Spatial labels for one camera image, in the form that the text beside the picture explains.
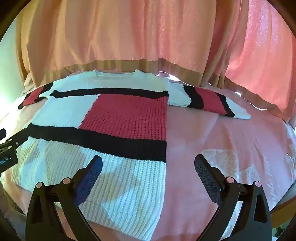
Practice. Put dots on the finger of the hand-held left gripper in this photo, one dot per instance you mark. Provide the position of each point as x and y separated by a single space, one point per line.
19 137

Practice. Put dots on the wooden bed frame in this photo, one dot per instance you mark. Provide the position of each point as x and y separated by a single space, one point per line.
284 208

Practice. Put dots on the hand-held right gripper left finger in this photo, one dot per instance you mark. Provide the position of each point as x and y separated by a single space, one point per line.
89 179

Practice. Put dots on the white cloth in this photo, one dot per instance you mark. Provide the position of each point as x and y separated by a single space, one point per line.
127 120

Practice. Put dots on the pink blanket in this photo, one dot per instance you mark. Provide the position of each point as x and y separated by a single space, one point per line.
208 134

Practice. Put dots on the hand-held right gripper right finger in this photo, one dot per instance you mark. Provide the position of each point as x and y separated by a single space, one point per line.
207 179

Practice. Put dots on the pink curtain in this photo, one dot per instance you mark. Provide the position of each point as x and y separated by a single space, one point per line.
266 58
115 30

